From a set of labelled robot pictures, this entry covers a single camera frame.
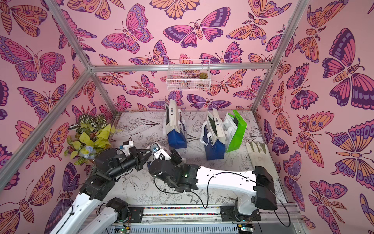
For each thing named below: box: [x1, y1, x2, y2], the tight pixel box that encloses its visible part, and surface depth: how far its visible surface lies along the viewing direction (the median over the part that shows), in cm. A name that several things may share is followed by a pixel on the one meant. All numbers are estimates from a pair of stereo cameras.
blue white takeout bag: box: [199, 107, 229, 161], surface depth 83 cm
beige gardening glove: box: [245, 141, 280, 180], surface depth 96 cm
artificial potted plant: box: [63, 113, 122, 166], surface depth 79 cm
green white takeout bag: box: [222, 109, 248, 154], surface depth 83 cm
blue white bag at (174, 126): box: [163, 98, 188, 150], surface depth 87 cm
